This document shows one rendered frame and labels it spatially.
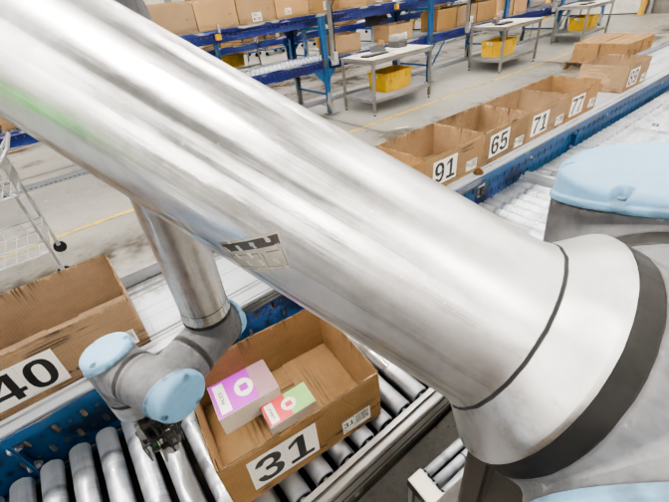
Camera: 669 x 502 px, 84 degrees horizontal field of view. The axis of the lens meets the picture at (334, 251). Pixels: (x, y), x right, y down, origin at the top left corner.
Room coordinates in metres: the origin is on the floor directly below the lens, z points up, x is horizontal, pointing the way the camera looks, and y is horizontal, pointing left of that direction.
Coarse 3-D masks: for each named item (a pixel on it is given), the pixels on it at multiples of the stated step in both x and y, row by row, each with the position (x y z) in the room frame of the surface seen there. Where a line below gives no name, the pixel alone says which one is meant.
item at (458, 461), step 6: (456, 456) 0.41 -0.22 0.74; (462, 456) 0.41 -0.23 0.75; (450, 462) 0.40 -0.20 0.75; (456, 462) 0.40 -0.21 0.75; (462, 462) 0.40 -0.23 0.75; (444, 468) 0.39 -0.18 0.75; (450, 468) 0.39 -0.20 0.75; (456, 468) 0.39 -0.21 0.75; (438, 474) 0.38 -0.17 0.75; (444, 474) 0.38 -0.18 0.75; (450, 474) 0.38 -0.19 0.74; (432, 480) 0.37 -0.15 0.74; (438, 480) 0.37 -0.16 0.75; (444, 480) 0.37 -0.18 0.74; (438, 486) 0.36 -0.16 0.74
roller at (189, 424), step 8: (192, 416) 0.60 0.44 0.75; (184, 424) 0.58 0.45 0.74; (192, 424) 0.57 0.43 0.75; (184, 432) 0.56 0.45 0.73; (192, 432) 0.55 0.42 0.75; (200, 432) 0.55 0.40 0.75; (192, 440) 0.53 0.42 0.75; (200, 440) 0.53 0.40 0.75; (192, 448) 0.51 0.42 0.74; (200, 448) 0.51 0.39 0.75; (200, 456) 0.49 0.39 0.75; (208, 456) 0.48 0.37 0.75; (200, 464) 0.47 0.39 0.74; (208, 464) 0.46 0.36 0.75; (208, 472) 0.45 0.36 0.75; (208, 480) 0.43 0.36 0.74; (216, 480) 0.42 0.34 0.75; (216, 488) 0.41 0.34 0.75; (224, 488) 0.41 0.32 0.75; (216, 496) 0.39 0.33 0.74; (224, 496) 0.39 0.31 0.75
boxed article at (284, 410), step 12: (300, 384) 0.62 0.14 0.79; (288, 396) 0.59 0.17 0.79; (300, 396) 0.59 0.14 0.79; (312, 396) 0.58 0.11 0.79; (264, 408) 0.57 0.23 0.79; (276, 408) 0.56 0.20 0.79; (288, 408) 0.56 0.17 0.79; (300, 408) 0.55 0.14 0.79; (312, 408) 0.56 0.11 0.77; (276, 420) 0.53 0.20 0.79; (288, 420) 0.53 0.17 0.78; (276, 432) 0.51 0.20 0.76
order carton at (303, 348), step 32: (288, 320) 0.75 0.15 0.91; (320, 320) 0.79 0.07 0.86; (256, 352) 0.70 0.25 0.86; (288, 352) 0.74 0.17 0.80; (320, 352) 0.75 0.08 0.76; (352, 352) 0.63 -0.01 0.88; (288, 384) 0.66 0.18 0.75; (320, 384) 0.64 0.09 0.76; (352, 384) 0.63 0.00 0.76; (320, 416) 0.46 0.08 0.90; (224, 448) 0.49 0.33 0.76; (256, 448) 0.40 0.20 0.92; (320, 448) 0.45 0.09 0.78; (224, 480) 0.36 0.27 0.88
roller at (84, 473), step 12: (84, 444) 0.56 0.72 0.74; (72, 456) 0.53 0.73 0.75; (84, 456) 0.52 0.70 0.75; (72, 468) 0.50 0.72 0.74; (84, 468) 0.49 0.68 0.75; (96, 468) 0.50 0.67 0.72; (84, 480) 0.46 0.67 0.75; (96, 480) 0.47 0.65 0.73; (84, 492) 0.43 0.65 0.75; (96, 492) 0.44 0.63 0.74
